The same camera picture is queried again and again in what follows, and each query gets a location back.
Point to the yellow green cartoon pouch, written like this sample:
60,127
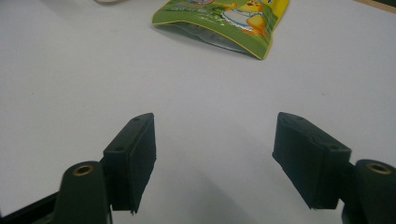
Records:
224,25

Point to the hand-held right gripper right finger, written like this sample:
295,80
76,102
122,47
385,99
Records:
306,158

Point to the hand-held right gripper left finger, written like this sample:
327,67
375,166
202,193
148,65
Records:
132,161

